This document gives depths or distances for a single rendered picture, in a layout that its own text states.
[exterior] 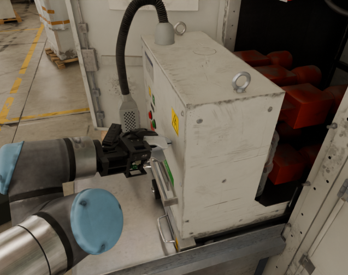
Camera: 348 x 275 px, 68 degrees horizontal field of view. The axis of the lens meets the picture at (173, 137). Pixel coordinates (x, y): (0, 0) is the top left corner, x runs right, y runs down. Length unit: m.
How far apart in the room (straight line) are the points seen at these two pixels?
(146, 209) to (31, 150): 0.58
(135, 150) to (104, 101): 0.83
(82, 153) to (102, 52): 0.78
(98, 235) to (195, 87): 0.36
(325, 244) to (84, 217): 0.62
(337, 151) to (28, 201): 0.65
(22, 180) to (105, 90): 0.88
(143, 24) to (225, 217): 0.82
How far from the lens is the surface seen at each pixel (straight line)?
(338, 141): 0.70
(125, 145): 0.57
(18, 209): 0.53
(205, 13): 1.15
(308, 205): 0.84
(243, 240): 0.92
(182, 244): 0.83
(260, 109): 0.59
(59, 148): 0.53
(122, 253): 0.92
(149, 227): 0.96
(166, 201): 0.75
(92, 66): 1.27
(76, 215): 0.37
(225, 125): 0.57
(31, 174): 0.52
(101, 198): 0.40
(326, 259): 0.83
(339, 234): 0.76
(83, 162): 0.54
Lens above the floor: 1.64
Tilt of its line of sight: 37 degrees down
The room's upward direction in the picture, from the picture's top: straight up
